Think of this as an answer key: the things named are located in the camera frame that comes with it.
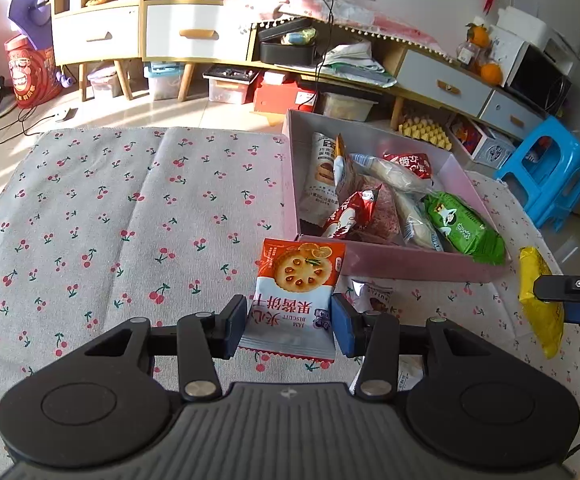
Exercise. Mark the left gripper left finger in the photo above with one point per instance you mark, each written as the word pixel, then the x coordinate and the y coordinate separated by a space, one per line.
pixel 203 337

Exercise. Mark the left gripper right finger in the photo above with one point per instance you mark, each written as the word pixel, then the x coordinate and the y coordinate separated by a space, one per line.
pixel 374 337

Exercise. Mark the yellow snack bag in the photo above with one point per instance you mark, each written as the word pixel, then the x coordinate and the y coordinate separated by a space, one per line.
pixel 546 318

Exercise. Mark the orange biscuit packet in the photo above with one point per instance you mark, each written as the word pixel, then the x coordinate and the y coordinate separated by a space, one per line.
pixel 289 312

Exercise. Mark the white snack bag black text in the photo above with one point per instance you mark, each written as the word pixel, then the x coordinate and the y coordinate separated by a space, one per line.
pixel 319 198

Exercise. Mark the blue white small snack packet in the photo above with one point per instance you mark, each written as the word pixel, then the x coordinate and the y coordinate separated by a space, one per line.
pixel 370 297

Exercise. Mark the pink wrapped snack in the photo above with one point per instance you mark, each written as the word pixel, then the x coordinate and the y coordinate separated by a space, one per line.
pixel 385 226

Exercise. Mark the white blue bread packet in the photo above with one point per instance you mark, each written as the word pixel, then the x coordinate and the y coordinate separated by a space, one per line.
pixel 417 229

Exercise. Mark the blue plastic stool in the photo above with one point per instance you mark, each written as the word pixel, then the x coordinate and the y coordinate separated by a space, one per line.
pixel 545 168

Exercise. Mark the red crumpled snack packet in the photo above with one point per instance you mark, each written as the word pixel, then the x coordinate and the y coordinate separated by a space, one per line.
pixel 354 214

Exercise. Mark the pink cardboard box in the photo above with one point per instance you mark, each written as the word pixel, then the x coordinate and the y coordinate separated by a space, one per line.
pixel 375 260

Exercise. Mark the green snack bag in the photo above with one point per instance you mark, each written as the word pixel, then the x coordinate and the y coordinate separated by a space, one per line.
pixel 466 230

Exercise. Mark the clear bag white pastry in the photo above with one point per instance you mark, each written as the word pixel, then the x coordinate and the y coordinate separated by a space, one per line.
pixel 396 176

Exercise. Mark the cherry print cloth mat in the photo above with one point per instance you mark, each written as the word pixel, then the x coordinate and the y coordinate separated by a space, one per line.
pixel 100 225

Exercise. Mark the white printed box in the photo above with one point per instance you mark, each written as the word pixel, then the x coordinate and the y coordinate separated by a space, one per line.
pixel 481 144

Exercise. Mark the orange white long packet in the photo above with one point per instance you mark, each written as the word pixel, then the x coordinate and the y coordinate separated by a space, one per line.
pixel 346 178

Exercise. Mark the yellow egg tray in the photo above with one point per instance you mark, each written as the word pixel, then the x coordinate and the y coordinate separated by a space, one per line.
pixel 425 129

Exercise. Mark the clear plastic storage bin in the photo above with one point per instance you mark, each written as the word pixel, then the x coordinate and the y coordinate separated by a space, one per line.
pixel 339 106

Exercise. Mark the orange fruit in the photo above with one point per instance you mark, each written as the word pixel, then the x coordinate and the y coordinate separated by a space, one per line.
pixel 491 74

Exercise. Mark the red storage box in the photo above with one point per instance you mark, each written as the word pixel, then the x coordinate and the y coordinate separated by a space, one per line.
pixel 277 92

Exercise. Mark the stack of papers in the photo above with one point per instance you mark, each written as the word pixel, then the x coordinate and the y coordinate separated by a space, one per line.
pixel 354 62

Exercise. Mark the black lidded box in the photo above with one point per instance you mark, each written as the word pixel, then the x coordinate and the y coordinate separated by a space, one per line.
pixel 287 42

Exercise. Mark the wooden tv cabinet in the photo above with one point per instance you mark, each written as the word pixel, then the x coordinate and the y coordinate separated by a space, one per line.
pixel 203 31

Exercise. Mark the pink table runner cloth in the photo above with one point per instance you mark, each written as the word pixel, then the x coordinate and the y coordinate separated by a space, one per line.
pixel 343 13

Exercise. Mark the wooden shelf unit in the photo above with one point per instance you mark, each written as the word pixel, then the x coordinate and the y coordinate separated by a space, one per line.
pixel 92 31

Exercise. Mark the purple fan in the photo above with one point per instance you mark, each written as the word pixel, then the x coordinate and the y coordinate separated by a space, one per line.
pixel 33 17

